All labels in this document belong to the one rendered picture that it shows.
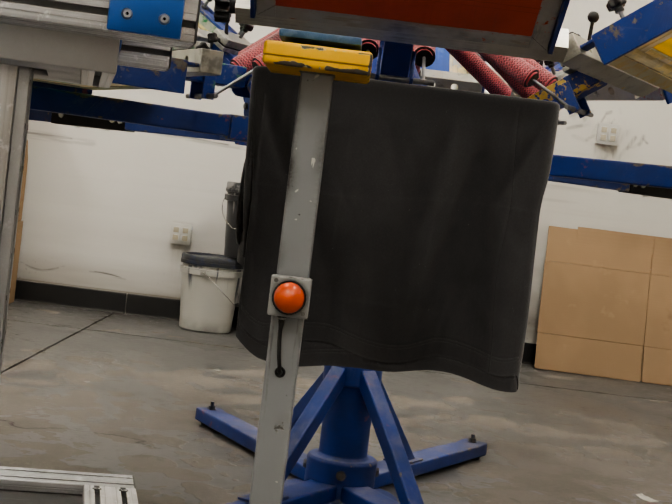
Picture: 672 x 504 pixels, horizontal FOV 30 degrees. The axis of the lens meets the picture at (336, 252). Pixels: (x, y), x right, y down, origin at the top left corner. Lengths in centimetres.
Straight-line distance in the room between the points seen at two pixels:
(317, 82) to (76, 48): 32
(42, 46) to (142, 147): 490
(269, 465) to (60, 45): 59
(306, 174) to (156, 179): 501
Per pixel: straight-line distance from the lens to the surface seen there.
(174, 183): 652
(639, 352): 652
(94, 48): 166
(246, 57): 305
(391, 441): 303
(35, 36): 166
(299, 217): 154
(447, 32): 253
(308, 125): 154
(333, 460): 318
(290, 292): 150
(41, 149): 665
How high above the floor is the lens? 79
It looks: 3 degrees down
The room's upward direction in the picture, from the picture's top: 7 degrees clockwise
